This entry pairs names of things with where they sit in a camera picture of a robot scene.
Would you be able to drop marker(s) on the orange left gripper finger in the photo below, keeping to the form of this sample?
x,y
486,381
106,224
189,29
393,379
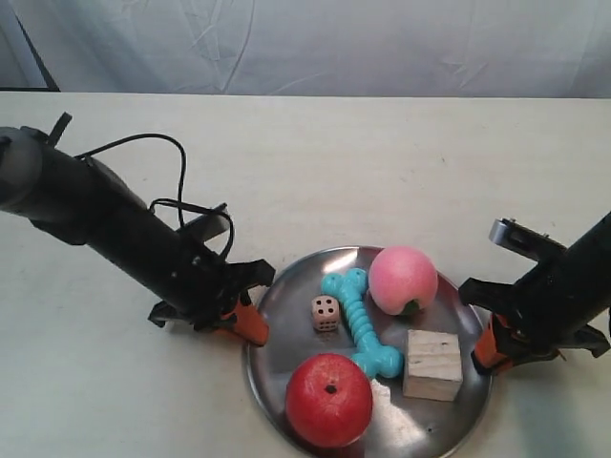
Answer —
x,y
244,321

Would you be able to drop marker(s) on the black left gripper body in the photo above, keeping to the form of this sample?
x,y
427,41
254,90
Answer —
x,y
200,290

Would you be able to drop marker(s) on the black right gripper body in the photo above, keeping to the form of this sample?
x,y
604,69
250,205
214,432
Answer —
x,y
531,342

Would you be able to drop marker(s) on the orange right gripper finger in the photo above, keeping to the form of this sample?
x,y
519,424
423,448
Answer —
x,y
492,351

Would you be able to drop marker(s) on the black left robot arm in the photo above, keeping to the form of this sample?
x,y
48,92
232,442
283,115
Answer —
x,y
177,250

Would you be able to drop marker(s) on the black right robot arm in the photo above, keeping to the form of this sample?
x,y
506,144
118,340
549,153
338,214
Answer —
x,y
549,308

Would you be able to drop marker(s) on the pale wooden block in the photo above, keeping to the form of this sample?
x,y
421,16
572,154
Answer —
x,y
432,366

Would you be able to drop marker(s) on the wooden dice with dots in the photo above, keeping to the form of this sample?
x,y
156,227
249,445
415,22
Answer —
x,y
325,313

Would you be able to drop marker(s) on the red toy apple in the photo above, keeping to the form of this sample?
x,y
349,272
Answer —
x,y
328,401

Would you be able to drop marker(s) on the pink toy peach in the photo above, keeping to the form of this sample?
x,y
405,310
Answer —
x,y
402,280

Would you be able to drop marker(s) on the teal rubber bone toy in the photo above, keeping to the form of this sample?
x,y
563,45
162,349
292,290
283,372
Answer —
x,y
371,356

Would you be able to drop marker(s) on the white fabric backdrop curtain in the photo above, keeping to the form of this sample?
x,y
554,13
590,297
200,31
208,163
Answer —
x,y
338,48

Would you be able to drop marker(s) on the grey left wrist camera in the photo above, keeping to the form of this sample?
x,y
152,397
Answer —
x,y
205,227

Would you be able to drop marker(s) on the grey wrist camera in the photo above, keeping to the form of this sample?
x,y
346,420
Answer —
x,y
510,235
205,227

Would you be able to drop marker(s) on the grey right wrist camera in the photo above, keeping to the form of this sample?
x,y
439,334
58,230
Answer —
x,y
510,235

